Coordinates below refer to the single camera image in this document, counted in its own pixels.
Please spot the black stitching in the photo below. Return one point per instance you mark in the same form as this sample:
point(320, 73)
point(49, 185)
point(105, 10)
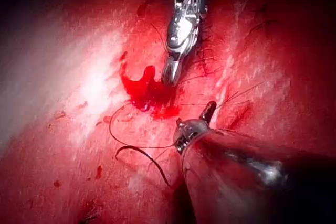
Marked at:
point(206, 58)

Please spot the right arm needle driver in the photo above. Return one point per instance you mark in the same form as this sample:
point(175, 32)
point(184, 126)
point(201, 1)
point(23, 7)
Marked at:
point(183, 30)

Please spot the black thread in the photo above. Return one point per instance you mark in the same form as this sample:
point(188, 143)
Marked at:
point(109, 127)

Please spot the tissue pad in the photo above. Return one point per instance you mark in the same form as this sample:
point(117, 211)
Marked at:
point(78, 103)

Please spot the left arm needle driver jaw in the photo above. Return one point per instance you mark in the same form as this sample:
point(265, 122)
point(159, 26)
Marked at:
point(209, 112)

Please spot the right arm needle driver jaw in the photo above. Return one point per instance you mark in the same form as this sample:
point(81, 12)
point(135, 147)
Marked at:
point(168, 72)
point(177, 70)

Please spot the curved steel needle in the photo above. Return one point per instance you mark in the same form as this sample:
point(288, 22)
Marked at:
point(147, 154)

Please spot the left arm needle driver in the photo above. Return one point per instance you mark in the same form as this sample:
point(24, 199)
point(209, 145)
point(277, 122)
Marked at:
point(190, 129)

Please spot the dark left arm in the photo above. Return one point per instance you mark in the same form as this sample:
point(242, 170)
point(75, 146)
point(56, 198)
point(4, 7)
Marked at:
point(236, 182)

